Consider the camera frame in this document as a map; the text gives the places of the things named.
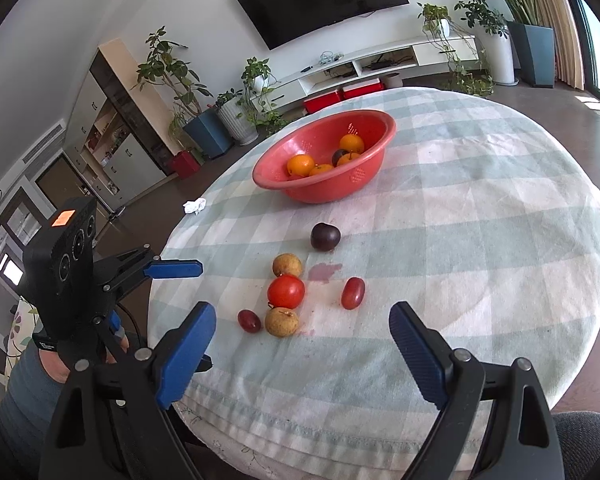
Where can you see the small mandarin orange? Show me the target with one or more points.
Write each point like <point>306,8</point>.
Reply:
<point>351,160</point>
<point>321,170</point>

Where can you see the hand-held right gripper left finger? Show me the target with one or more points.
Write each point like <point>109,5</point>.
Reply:
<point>185,355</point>

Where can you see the person's left forearm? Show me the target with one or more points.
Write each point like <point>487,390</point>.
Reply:
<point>15,410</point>

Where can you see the grey woven fabric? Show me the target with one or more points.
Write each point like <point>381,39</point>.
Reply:
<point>590,445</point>

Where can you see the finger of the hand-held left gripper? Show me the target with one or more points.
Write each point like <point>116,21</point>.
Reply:
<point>175,269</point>
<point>115,322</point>

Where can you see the white television cabinet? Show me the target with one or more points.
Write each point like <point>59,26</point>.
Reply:
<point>445,52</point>

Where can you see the red plastic colander bowl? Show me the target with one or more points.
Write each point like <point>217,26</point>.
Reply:
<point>325,190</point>

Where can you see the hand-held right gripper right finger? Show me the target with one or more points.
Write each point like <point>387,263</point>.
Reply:
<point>420,355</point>

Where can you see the dark red grape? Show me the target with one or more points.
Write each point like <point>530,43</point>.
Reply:
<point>249,321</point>

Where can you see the brown longan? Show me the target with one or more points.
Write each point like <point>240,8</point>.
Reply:
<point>282,321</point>
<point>287,265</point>

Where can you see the bushy plant in white pot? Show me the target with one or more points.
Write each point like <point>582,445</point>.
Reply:
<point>500,60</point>

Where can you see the beige curtain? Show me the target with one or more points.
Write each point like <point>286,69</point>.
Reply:
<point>555,20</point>

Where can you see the grey round bin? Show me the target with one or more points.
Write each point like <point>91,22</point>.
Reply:
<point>392,81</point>

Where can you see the white air vent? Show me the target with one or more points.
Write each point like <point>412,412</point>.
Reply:
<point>42,142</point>

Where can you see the crumpled white tissue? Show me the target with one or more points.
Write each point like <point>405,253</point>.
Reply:
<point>194,206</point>

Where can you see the small trailing shelf plant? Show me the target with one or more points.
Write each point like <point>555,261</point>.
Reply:
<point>435,15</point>

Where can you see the long trailing pothos plant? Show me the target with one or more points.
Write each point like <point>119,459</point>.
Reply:
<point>257,72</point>

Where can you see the small red floor box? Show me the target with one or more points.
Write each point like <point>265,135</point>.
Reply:
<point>184,165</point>

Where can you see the small red grape tomato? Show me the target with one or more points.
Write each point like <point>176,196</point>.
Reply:
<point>353,293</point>

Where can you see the red storage box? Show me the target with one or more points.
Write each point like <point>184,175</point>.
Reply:
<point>362,89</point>
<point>324,102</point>

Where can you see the large round orange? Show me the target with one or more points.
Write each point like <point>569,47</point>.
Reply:
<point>300,165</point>

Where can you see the large-leaf plant in blue pot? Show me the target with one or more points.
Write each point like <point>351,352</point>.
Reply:
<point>535,55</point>

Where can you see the floral printed cloth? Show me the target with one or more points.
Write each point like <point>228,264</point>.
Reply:
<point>22,325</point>

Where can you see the white wall cabinets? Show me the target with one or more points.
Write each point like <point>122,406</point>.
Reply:
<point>130,160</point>

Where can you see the person's left hand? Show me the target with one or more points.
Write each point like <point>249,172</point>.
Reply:
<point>55,367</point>

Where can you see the white embroidered tablecloth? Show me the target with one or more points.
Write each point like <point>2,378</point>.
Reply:
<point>290,460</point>

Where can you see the black wall television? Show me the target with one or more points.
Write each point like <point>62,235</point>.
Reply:
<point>320,0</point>

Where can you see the round red tomato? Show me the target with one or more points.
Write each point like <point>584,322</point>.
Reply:
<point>286,291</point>

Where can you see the green white checked tablecloth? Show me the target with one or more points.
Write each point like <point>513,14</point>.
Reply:
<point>470,240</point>

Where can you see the plant in white ribbed pot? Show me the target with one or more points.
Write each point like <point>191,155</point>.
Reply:
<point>237,120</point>

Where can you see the dark glass cabinet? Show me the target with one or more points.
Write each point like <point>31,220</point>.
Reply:
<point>130,110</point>

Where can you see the black wristband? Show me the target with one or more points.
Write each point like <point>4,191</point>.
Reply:
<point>45,342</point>

